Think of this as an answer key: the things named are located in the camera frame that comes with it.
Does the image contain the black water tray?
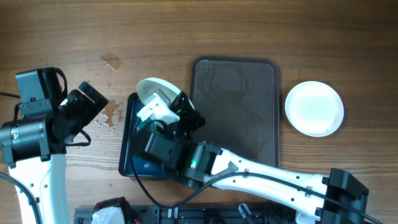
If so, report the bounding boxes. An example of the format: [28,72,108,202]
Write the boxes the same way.
[118,93,167,179]

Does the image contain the dark brown serving tray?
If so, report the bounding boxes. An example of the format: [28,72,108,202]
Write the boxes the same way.
[189,55,281,167]

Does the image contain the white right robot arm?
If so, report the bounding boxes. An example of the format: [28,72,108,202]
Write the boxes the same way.
[137,89,370,223]

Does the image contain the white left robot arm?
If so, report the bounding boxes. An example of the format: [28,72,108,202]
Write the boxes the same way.
[1,82,108,223]

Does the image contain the green yellow sponge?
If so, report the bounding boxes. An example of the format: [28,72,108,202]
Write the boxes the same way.
[136,119,166,133]

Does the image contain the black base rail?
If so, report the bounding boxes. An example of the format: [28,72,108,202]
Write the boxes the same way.
[73,196,299,224]

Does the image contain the white plate blue stain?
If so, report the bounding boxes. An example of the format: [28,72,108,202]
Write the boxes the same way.
[136,77,182,105]

